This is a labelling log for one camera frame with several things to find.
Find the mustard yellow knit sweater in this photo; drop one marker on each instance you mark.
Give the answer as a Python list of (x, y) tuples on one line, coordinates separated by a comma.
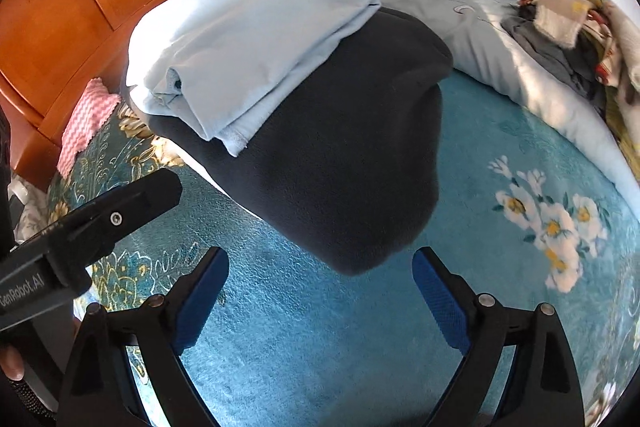
[(614, 121)]

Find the beige fuzzy sweater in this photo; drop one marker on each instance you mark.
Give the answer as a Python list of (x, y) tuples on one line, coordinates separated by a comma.
[(612, 36)]

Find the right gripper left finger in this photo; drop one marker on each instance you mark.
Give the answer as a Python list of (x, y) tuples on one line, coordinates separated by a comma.
[(166, 325)]

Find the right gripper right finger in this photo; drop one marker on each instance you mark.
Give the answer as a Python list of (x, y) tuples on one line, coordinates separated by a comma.
[(476, 325)]

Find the pink zigzag cloth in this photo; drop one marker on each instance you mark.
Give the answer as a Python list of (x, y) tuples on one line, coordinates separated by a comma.
[(91, 112)]

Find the dark grey fleece garment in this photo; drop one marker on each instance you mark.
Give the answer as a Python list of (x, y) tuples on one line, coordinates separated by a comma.
[(345, 167)]

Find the light blue printed t-shirt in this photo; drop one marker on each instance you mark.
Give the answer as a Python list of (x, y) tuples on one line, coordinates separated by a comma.
[(223, 66)]

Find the grey dark clothes pile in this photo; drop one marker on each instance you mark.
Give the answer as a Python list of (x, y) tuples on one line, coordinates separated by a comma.
[(571, 67)]

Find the teal floral bed blanket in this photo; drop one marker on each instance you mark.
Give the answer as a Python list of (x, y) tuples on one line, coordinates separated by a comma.
[(521, 214)]

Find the person's left hand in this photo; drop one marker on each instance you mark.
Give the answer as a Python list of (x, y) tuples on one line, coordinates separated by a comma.
[(12, 363)]

